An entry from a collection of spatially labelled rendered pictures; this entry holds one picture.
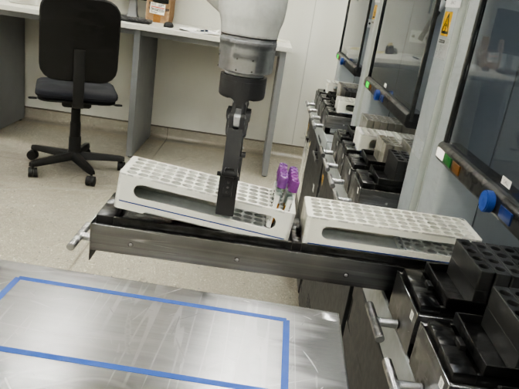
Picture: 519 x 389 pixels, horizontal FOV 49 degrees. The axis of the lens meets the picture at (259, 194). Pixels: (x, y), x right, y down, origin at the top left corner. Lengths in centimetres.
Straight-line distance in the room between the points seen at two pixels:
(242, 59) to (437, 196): 46
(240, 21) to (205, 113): 368
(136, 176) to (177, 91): 361
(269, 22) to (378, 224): 37
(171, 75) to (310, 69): 107
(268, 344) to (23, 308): 28
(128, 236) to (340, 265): 36
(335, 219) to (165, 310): 36
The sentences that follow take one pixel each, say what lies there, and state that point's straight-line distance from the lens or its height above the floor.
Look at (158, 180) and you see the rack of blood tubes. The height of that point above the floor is 89.
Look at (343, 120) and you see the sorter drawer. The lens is 218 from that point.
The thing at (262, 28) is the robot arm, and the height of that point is 115.
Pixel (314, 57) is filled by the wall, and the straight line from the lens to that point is 445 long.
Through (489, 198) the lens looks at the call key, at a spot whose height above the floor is 99.
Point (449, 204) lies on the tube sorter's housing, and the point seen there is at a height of 88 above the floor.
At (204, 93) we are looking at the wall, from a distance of 451.
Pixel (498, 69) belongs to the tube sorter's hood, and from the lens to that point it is 92.
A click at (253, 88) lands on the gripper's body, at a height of 106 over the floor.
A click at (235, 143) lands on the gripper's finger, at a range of 87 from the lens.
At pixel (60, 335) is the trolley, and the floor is 82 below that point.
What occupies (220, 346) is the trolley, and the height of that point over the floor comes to 82.
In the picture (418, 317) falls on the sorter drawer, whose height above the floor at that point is 80.
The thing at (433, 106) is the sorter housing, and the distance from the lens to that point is 121.
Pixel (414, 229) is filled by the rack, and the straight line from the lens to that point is 99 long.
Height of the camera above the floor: 120
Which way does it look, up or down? 19 degrees down
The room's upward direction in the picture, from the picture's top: 9 degrees clockwise
